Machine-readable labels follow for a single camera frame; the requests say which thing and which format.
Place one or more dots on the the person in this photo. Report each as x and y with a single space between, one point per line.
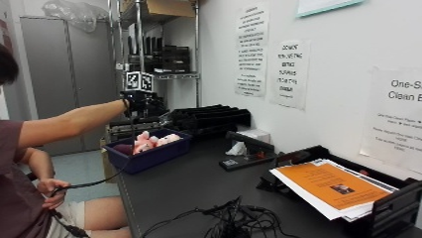
18 185

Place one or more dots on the white box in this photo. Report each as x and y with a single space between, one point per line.
255 135

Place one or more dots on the crumpled white tissue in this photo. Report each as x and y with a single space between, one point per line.
236 149

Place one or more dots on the stack of white papers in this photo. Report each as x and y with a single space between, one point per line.
304 198

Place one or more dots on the orange paper sheet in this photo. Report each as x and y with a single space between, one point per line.
336 188

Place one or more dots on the large white wall notice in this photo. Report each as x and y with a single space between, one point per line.
393 115

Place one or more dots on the clear plastic bag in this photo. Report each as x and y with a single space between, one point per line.
75 13

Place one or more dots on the black paper tray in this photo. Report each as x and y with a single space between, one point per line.
392 211

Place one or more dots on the small white wall notice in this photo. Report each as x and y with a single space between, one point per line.
291 74

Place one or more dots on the stack of black trays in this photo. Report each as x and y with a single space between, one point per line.
211 119

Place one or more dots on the pink soft toy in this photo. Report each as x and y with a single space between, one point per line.
147 142

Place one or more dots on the brown cardboard box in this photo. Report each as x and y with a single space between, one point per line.
166 7

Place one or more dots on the maroon soft object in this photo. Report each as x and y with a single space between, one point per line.
125 148

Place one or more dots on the dark blue plastic bin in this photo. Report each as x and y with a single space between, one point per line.
153 158

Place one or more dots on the teal framed whiteboard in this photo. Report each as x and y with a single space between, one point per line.
328 6

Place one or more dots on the white cube with black markers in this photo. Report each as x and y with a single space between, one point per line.
139 81

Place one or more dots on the grey metal cabinet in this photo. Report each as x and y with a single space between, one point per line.
66 82

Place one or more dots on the tall white wall notice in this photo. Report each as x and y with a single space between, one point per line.
252 49

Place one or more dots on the black boxes on shelf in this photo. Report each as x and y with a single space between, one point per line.
167 58

